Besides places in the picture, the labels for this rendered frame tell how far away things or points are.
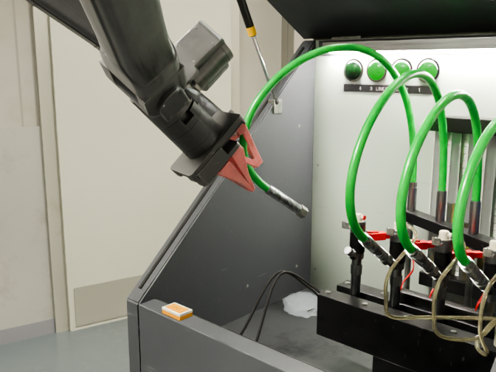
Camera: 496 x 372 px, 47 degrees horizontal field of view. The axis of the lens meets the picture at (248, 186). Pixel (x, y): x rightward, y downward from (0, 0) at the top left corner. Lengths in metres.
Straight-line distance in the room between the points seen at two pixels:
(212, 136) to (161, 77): 0.16
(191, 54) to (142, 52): 0.15
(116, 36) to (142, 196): 2.75
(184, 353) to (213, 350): 0.08
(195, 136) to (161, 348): 0.51
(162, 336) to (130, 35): 0.70
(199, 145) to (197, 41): 0.12
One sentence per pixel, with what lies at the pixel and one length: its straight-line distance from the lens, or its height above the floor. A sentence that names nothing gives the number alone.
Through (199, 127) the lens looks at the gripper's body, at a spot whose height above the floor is 1.32.
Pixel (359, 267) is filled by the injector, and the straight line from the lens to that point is 1.07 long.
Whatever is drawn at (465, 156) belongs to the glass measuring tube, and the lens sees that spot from 1.23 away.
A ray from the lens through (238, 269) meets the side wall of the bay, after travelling 1.29.
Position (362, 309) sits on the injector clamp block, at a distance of 1.03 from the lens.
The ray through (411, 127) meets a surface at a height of 1.27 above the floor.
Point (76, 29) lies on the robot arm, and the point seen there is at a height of 1.44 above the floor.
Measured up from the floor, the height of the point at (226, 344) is 0.95.
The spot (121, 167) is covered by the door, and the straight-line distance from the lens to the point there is 3.15.
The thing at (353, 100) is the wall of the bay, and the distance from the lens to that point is 1.36.
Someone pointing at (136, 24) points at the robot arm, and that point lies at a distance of 0.50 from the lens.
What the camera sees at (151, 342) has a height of 0.89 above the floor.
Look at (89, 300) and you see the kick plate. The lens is 3.28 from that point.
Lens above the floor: 1.39
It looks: 12 degrees down
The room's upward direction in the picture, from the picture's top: straight up
